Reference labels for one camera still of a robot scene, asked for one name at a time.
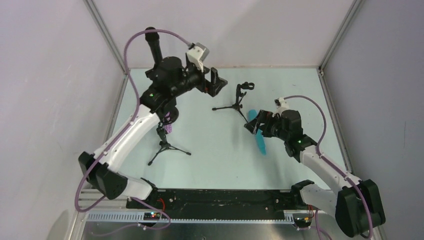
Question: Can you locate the blue toy microphone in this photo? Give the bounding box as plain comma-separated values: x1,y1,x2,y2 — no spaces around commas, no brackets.
247,109,267,156

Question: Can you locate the tripod stand with clip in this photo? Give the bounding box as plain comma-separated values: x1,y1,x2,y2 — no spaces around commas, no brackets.
211,81,255,123

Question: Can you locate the purple glitter microphone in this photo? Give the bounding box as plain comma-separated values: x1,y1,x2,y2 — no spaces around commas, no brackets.
162,112,173,134

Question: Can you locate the black microphone orange end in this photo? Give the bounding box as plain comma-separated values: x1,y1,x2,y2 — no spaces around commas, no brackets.
145,31,163,68

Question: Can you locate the tripod stand with shock mount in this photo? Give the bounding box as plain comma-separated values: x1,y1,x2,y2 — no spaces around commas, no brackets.
147,123,192,166

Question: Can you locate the black round base mic stand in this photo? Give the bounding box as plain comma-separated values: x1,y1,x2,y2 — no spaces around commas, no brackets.
145,68,179,125

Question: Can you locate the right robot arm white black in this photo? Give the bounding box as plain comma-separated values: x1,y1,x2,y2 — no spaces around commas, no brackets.
244,109,386,238

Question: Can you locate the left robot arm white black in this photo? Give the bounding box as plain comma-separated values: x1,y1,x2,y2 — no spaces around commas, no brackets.
78,56,228,200

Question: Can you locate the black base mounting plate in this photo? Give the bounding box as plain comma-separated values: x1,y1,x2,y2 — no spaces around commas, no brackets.
144,188,314,221

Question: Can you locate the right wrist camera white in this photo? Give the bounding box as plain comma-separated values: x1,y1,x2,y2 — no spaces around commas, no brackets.
272,97,290,117

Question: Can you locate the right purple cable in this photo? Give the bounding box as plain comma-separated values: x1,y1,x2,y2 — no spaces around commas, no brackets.
283,95,374,240

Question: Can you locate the purple cable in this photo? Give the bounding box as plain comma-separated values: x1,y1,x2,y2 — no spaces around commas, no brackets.
74,29,193,213
283,95,374,240

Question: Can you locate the aluminium frame rail front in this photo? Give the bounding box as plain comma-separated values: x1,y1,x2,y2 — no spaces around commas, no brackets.
76,188,377,225

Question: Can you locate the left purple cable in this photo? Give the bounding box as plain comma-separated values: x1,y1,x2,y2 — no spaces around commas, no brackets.
74,29,193,213

